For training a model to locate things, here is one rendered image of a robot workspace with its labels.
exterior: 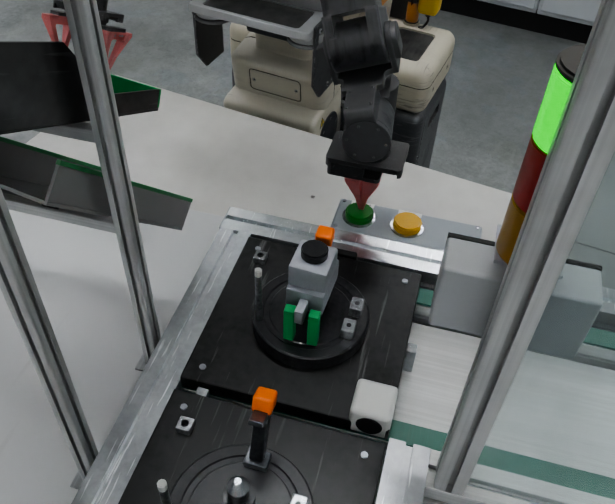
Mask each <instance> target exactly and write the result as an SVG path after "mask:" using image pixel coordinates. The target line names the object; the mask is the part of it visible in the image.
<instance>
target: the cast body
mask: <svg viewBox="0 0 615 504"><path fill-rule="evenodd" d="M337 255H338V249H337V248H334V247H330V246H327V245H326V244H325V243H324V242H322V241H320V240H309V241H307V240H301V241H300V243H299V245H298V247H297V250H296V252H295V254H294V256H293V258H292V260H291V262H290V264H289V272H288V283H289V284H288V286H287V288H286V304H291V305H295V306H296V309H295V311H294V323H297V324H301V325H302V324H303V322H304V320H305V317H306V315H307V313H308V311H309V312H310V310H311V309H312V310H317V311H320V312H321V315H322V314H323V312H324V309H325V307H326V305H327V302H328V300H329V297H330V295H331V292H332V290H333V287H334V285H335V282H336V280H337V277H338V268H339V260H338V259H337Z"/></svg>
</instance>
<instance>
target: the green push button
mask: <svg viewBox="0 0 615 504"><path fill-rule="evenodd" d="M345 217H346V219H347V220H348V221H349V222H350V223H352V224H355V225H365V224H368V223H370V222H371V221H372V219H373V209H372V208H371V207H370V206H369V205H367V204H366V205H365V207H364V210H360V209H359V208H358V205H357V202H356V203H352V204H350V205H348V206H347V208H346V212H345Z"/></svg>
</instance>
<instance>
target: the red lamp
mask: <svg viewBox="0 0 615 504"><path fill-rule="evenodd" d="M546 156H547V154H546V153H545V152H543V151H542V150H541V149H540V148H539V147H538V146H537V144H536V143H535V141H534V139H533V135H531V138H530V141H529V144H528V147H527V150H526V153H525V156H524V159H523V162H522V165H521V168H520V171H519V174H518V177H517V180H516V184H515V187H514V190H513V198H514V201H515V203H516V204H517V206H518V207H519V208H520V209H521V210H522V211H523V212H525V213H527V210H528V207H529V204H530V201H531V199H532V196H533V193H534V190H535V187H536V185H537V182H538V179H539V176H540V173H541V171H542V168H543V165H544V162H545V159H546Z"/></svg>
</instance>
